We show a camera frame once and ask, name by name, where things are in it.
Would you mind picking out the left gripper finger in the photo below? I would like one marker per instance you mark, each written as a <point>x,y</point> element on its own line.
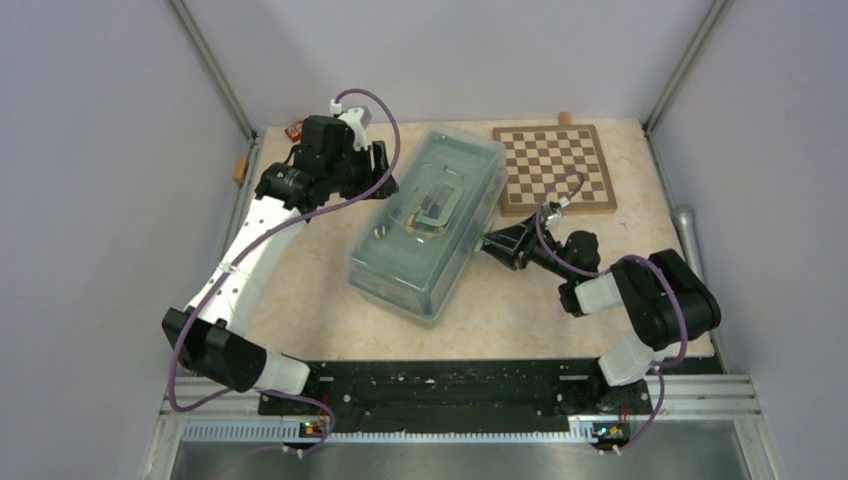
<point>380,162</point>
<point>386,189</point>

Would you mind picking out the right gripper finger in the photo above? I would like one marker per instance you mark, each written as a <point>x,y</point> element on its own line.
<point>522,236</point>
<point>513,259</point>

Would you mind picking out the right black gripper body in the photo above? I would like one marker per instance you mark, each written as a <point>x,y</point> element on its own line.
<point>539,255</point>

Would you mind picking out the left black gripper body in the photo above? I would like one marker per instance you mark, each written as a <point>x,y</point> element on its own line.
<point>351,172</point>

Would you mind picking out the green plastic toolbox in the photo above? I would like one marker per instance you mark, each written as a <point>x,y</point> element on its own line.
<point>410,256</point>

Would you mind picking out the grey metal flashlight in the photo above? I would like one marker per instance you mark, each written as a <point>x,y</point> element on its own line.
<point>683,218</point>

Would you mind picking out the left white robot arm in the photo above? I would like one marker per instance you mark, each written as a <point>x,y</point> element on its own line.
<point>208,335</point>

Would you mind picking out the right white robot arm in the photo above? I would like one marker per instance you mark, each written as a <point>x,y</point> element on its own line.
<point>667,305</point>

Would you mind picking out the red small toy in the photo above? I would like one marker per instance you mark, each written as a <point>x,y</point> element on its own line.
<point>294,131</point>

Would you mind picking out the wooden chessboard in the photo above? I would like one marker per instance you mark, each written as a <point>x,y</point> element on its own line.
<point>568,158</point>

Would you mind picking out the wooden block at left edge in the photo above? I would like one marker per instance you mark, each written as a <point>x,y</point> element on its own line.
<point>239,172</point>

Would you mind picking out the small wooden block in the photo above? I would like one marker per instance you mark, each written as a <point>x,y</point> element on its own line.
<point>564,118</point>

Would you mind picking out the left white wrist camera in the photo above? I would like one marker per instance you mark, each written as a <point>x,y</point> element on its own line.
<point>357,118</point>

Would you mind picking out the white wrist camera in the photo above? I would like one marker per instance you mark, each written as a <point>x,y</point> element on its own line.
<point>357,118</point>
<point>553,211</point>

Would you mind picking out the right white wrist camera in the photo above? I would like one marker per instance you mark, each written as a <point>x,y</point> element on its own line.
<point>553,211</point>

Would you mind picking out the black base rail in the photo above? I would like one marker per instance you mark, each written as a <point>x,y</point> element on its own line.
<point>469,396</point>

